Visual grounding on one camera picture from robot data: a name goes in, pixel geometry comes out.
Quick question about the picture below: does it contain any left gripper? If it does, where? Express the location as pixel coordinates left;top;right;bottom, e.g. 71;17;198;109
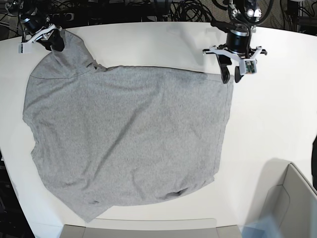
216;30;250;84

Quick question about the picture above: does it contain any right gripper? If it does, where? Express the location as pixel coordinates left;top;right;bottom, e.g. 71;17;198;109
20;15;64;52

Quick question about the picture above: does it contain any grey T-shirt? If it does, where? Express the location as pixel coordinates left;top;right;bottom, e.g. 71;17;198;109
23;31;233;222

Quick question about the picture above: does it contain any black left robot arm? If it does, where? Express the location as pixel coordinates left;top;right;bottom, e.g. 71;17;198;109
204;0;273;84

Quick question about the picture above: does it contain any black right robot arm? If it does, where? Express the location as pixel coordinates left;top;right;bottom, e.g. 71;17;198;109
5;0;64;54

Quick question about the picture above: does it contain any grey bin right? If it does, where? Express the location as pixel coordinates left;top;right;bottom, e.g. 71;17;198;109
259;163;317;238

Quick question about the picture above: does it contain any grey bin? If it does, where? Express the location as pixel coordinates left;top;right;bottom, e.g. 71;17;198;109
259;163;317;238
60;219;242;238

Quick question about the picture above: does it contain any blue translucent sheet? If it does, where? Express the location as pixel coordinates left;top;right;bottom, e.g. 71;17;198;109
241;215;283;238

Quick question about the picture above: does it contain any grey bin bottom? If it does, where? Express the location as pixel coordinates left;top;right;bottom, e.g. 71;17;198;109
60;219;242;238

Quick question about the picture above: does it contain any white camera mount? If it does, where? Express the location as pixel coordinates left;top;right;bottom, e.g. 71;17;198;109
203;46;267;75
18;24;62;54

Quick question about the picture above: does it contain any black cable bundle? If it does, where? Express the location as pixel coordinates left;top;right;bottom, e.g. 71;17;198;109
169;0;217;23

